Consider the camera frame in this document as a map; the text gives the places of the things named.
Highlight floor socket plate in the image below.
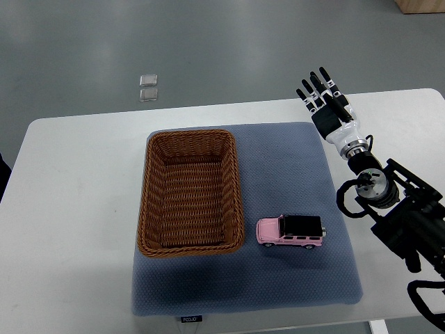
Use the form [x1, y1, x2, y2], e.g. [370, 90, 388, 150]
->
[139, 74, 158, 87]
[139, 88, 159, 102]

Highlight pink toy car black roof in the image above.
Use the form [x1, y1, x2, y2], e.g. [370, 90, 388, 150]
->
[256, 215, 326, 249]

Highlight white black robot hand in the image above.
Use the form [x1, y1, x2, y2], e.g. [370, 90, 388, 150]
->
[296, 67, 369, 160]

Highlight blue-grey textured mat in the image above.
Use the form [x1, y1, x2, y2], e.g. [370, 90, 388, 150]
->
[132, 122, 362, 317]

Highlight lower floor socket plate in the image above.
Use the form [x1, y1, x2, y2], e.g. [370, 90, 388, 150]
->
[139, 88, 159, 102]

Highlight white table leg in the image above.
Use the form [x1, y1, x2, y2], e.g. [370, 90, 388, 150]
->
[369, 319, 389, 334]

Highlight dark object at left edge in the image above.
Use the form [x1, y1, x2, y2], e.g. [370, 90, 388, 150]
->
[0, 154, 12, 200]

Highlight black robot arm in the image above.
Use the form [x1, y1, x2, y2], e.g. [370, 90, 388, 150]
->
[296, 67, 444, 276]

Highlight upper floor socket plate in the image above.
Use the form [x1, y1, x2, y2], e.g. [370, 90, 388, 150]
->
[139, 74, 158, 87]

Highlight black cable loop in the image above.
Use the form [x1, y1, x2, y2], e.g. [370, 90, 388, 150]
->
[335, 179, 375, 218]

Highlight brown wicker basket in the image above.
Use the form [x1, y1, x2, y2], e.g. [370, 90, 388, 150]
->
[136, 129, 245, 258]

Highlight wooden furniture corner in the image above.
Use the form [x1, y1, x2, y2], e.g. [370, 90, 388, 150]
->
[394, 0, 445, 15]

